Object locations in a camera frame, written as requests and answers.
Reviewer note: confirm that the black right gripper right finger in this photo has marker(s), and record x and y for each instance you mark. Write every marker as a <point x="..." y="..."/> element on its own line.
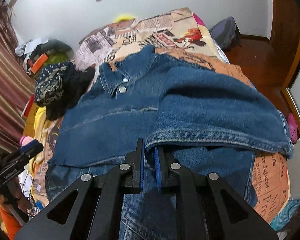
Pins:
<point x="207" y="207"/>

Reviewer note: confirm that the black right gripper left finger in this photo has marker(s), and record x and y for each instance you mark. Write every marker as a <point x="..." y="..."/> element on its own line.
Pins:
<point x="91" y="207"/>

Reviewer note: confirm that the blue denim jacket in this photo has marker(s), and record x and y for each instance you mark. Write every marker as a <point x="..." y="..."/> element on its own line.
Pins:
<point x="204" y="111"/>

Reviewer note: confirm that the black clothes pile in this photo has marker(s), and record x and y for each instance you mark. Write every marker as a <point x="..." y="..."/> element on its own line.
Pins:
<point x="73" y="90"/>

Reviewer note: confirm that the person's left hand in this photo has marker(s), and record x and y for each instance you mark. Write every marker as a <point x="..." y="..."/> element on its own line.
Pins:
<point x="23" y="203"/>

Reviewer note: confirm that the pink plastic toy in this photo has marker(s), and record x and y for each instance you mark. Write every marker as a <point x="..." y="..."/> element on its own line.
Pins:
<point x="25" y="140"/>

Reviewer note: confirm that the yellow blanket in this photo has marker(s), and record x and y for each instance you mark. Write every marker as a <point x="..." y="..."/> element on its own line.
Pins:
<point x="37" y="127"/>

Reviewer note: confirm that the red striped curtain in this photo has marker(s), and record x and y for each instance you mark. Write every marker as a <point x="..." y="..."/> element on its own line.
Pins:
<point x="16" y="87"/>

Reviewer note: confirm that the navy patterned knit sweater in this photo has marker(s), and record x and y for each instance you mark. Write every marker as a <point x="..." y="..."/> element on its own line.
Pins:
<point x="51" y="82"/>

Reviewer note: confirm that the orange box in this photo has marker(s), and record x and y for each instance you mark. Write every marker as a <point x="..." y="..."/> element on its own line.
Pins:
<point x="39" y="63"/>

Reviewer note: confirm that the pink croc shoe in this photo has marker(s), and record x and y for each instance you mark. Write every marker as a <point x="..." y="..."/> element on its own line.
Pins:
<point x="293" y="127"/>

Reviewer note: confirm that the dark blue backpack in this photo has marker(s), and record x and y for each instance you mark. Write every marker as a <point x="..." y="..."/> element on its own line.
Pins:
<point x="226" y="34"/>

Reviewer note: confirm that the newspaper print bed quilt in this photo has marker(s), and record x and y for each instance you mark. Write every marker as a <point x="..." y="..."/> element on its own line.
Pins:
<point x="178" y="30"/>

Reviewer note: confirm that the yellow curved headboard cushion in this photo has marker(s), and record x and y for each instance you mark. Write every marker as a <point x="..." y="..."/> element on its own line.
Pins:
<point x="122" y="18"/>

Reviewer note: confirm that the brown wooden door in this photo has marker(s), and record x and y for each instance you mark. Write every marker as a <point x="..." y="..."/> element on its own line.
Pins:
<point x="285" y="39"/>

